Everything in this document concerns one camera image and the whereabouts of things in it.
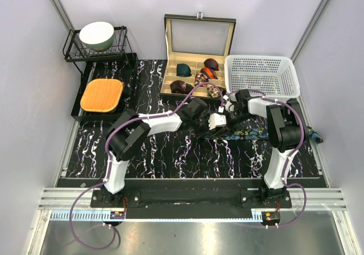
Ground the red floral rolled tie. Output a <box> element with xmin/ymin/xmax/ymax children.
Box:
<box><xmin>194</xmin><ymin>73</ymin><xmax>209</xmax><ymax>87</ymax></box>

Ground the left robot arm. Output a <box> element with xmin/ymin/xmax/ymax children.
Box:
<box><xmin>101</xmin><ymin>98</ymin><xmax>209</xmax><ymax>207</ymax></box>

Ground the maroon striped rolled tie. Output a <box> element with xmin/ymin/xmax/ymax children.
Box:
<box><xmin>204</xmin><ymin>58</ymin><xmax>219</xmax><ymax>71</ymax></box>

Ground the black wire dish rack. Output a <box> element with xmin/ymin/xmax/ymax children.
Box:
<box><xmin>62</xmin><ymin>26</ymin><xmax>131</xmax><ymax>62</ymax></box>

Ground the dark red rolled tie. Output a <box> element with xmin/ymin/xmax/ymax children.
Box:
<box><xmin>170</xmin><ymin>80</ymin><xmax>193</xmax><ymax>94</ymax></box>

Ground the blue patterned necktie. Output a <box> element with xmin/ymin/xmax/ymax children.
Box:
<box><xmin>209</xmin><ymin>126</ymin><xmax>323</xmax><ymax>143</ymax></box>

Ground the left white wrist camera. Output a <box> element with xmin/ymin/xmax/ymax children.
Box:
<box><xmin>208</xmin><ymin>106</ymin><xmax>227</xmax><ymax>130</ymax></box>

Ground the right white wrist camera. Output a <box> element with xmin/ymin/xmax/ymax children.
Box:
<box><xmin>223</xmin><ymin>95</ymin><xmax>234</xmax><ymax>112</ymax></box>

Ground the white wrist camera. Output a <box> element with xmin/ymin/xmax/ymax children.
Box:
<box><xmin>223</xmin><ymin>95</ymin><xmax>234</xmax><ymax>112</ymax></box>
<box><xmin>208</xmin><ymin>106</ymin><xmax>227</xmax><ymax>130</ymax></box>

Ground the white green bowl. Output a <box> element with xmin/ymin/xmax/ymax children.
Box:
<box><xmin>79</xmin><ymin>22</ymin><xmax>114</xmax><ymax>52</ymax></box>

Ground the purple cable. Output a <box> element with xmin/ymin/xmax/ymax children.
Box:
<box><xmin>224</xmin><ymin>89</ymin><xmax>308</xmax><ymax>229</ymax></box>
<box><xmin>68</xmin><ymin>81</ymin><xmax>225</xmax><ymax>252</ymax></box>

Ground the black tray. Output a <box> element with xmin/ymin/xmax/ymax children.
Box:
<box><xmin>71</xmin><ymin>54</ymin><xmax>138</xmax><ymax>122</ymax></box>

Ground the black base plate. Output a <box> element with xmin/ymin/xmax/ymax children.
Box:
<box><xmin>90</xmin><ymin>179</ymin><xmax>292</xmax><ymax>221</ymax></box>

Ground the beige floral rolled tie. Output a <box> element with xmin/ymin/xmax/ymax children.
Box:
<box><xmin>206</xmin><ymin>85</ymin><xmax>226</xmax><ymax>98</ymax></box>

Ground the orange striped rolled tie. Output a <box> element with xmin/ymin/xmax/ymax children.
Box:
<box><xmin>200</xmin><ymin>67</ymin><xmax>218</xmax><ymax>80</ymax></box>

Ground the dark green rolled tie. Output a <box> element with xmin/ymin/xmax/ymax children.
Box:
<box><xmin>176</xmin><ymin>63</ymin><xmax>192</xmax><ymax>77</ymax></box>

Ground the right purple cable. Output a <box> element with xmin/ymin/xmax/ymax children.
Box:
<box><xmin>224</xmin><ymin>89</ymin><xmax>308</xmax><ymax>229</ymax></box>

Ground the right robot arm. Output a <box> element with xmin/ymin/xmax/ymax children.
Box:
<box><xmin>229</xmin><ymin>89</ymin><xmax>307</xmax><ymax>208</ymax></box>

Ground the black tie storage box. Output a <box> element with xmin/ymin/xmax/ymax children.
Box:
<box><xmin>160</xmin><ymin>12</ymin><xmax>236</xmax><ymax>101</ymax></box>

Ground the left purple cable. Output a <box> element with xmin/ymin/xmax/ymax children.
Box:
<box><xmin>68</xmin><ymin>81</ymin><xmax>225</xmax><ymax>252</ymax></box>

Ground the white plastic basket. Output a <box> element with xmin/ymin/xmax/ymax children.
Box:
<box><xmin>224</xmin><ymin>55</ymin><xmax>300</xmax><ymax>101</ymax></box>

